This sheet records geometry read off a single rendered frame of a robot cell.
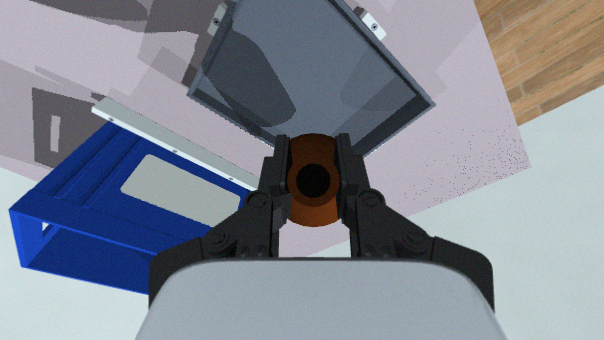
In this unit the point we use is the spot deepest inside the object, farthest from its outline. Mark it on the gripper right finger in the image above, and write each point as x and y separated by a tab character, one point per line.
375	228

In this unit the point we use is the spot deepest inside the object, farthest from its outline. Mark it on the brown bottle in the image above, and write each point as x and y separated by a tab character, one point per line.
313	180

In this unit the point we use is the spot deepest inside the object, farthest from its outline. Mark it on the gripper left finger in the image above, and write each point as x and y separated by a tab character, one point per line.
254	228

